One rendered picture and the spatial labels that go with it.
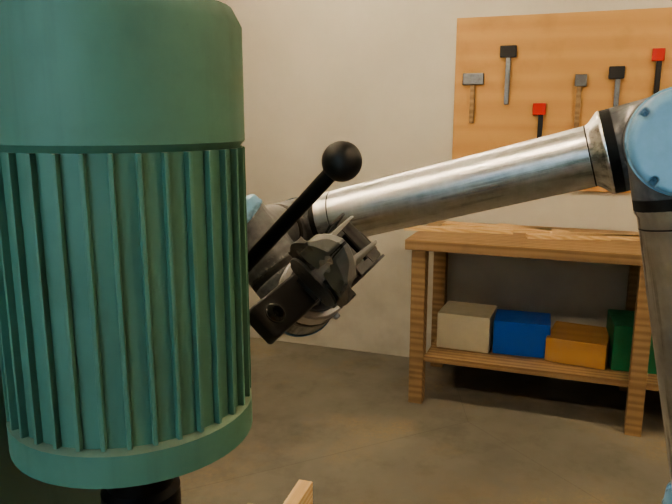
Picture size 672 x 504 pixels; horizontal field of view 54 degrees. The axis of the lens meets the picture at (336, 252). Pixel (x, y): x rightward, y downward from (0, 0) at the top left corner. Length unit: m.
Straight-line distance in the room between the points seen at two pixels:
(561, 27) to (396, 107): 0.95
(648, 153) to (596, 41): 2.94
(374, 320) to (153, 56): 3.71
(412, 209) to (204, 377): 0.59
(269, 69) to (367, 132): 0.72
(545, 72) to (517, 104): 0.21
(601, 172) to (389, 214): 0.30
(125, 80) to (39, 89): 0.05
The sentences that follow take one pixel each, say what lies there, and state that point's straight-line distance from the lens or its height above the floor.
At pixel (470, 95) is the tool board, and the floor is 1.55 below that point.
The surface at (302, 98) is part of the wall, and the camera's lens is 4.03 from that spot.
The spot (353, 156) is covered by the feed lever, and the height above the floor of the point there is 1.40.
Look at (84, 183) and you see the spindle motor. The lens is 0.41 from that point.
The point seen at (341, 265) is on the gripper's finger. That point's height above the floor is 1.29.
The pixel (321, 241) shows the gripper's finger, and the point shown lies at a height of 1.31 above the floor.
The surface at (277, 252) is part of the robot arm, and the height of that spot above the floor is 1.25.
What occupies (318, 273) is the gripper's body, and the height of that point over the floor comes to 1.26.
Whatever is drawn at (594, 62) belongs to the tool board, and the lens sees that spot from 3.70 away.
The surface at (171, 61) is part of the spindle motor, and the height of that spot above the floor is 1.46.
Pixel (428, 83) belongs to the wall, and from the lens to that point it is 3.80.
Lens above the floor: 1.43
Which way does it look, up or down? 12 degrees down
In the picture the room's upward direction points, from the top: straight up
